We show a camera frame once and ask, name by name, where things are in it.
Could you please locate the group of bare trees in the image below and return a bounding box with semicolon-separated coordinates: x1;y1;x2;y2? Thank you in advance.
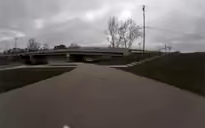
104;15;144;50

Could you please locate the grassy bank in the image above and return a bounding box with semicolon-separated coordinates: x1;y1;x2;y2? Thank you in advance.
111;51;205;101

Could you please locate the concrete road bridge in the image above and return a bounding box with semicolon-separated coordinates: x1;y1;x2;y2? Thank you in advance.
19;47;152;66

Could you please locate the tall thin pole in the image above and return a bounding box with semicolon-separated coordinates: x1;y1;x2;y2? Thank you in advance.
141;4;147;55

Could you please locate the grey concrete path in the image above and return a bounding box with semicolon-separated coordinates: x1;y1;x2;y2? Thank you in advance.
0;63;205;128

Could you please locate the dark grass strip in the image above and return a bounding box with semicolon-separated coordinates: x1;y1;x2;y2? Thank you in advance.
0;67;77;97

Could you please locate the distant row of trees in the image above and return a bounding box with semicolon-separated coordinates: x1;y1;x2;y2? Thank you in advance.
4;37;82;54

